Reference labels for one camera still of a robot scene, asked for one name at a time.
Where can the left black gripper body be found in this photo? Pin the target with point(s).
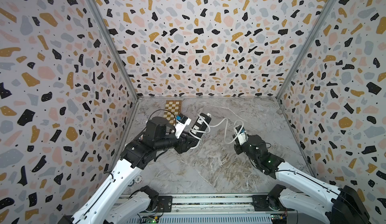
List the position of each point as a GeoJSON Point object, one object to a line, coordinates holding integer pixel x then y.
{"type": "Point", "coordinates": [180, 144]}

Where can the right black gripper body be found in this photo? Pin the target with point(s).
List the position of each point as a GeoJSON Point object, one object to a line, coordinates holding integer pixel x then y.
{"type": "Point", "coordinates": [238, 148]}

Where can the black power strip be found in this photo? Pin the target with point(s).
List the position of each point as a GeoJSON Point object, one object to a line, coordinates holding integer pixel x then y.
{"type": "Point", "coordinates": [200, 126]}

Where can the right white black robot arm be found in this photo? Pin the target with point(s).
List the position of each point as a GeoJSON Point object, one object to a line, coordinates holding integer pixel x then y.
{"type": "Point", "coordinates": [299, 191]}

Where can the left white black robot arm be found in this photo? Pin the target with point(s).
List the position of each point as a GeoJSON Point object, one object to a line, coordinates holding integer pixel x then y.
{"type": "Point", "coordinates": [158, 135]}

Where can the wooden chessboard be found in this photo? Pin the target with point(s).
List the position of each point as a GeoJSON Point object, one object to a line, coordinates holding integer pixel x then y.
{"type": "Point", "coordinates": [172, 110]}

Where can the round white sticker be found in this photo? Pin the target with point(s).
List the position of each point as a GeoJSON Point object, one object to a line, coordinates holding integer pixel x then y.
{"type": "Point", "coordinates": [138, 179]}

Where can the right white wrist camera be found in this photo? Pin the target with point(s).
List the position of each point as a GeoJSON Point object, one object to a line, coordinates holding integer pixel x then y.
{"type": "Point", "coordinates": [241, 135]}

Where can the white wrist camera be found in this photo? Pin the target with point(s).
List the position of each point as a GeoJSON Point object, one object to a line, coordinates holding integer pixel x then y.
{"type": "Point", "coordinates": [241, 135]}
{"type": "Point", "coordinates": [181, 122]}

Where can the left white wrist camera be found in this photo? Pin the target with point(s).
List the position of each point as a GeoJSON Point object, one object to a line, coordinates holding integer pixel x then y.
{"type": "Point", "coordinates": [181, 122]}

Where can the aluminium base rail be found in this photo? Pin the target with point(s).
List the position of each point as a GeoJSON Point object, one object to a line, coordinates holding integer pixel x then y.
{"type": "Point", "coordinates": [233, 208]}

